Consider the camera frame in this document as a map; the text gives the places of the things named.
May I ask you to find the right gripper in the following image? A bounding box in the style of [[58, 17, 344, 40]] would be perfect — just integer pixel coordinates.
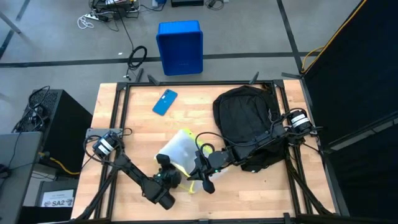
[[186, 149, 234, 194]]

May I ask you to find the white mesh pouch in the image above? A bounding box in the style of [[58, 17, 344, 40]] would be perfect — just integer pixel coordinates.
[[154, 128, 229, 194]]

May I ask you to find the black fabric backpack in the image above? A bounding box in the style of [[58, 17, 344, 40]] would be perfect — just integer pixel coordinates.
[[212, 85, 289, 174]]

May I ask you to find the blue smartphone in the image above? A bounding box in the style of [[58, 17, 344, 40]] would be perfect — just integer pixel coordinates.
[[152, 88, 179, 117]]

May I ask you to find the grey mounting plate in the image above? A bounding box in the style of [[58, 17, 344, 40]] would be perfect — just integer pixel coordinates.
[[85, 128, 124, 140]]

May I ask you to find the black computer tower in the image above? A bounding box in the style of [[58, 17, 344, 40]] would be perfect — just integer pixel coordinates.
[[23, 89, 93, 175]]

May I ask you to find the black box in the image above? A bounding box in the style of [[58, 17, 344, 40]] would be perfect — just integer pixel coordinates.
[[35, 179, 79, 215]]

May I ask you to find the white SA2 label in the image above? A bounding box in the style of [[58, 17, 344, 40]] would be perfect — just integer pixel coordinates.
[[40, 189, 75, 208]]

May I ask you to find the blue plastic bin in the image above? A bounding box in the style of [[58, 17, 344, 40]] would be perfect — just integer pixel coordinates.
[[155, 20, 205, 77]]

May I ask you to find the grey side desk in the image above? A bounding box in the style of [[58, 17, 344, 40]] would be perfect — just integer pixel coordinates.
[[0, 131, 44, 224]]

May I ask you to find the flat black device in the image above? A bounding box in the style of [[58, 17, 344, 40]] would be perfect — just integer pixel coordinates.
[[170, 0, 205, 8]]

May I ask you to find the grey power adapter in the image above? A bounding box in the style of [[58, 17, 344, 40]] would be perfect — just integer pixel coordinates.
[[205, 0, 229, 9]]

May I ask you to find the white power strip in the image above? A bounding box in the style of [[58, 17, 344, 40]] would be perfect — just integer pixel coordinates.
[[76, 12, 105, 30]]

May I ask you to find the large black partition curtain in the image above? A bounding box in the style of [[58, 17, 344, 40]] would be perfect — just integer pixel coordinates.
[[300, 0, 398, 220]]

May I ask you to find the grey metal leg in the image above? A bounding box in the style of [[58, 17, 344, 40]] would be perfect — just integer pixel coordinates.
[[0, 11, 22, 34]]

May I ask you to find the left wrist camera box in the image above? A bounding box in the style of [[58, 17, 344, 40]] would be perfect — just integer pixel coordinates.
[[155, 153, 172, 168]]

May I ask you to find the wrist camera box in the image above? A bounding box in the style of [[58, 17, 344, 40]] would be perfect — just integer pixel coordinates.
[[194, 150, 208, 170], [155, 153, 172, 168]]

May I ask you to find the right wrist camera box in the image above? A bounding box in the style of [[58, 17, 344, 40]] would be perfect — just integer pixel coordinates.
[[194, 150, 208, 170]]

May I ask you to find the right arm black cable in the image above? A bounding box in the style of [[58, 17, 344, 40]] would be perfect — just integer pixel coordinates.
[[195, 131, 237, 150]]

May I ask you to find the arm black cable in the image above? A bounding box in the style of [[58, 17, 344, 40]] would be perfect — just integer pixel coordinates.
[[82, 127, 134, 164], [195, 131, 237, 150]]

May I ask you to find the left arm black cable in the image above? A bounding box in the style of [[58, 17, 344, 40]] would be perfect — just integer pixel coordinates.
[[82, 127, 134, 164]]

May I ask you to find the black aluminium table frame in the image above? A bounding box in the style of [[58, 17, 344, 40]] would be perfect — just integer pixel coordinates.
[[70, 70, 343, 224]]

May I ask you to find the coiled black cable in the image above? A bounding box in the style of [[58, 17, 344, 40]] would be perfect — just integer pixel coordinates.
[[123, 45, 148, 80]]

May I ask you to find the black cable bundle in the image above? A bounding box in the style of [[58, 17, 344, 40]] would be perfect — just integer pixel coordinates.
[[11, 85, 51, 134]]

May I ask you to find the electronics with tangled cables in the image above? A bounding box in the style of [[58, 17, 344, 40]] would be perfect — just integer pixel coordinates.
[[89, 0, 141, 20]]

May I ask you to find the long yellow cable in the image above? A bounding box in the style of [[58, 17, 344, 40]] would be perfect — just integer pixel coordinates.
[[300, 0, 368, 75]]

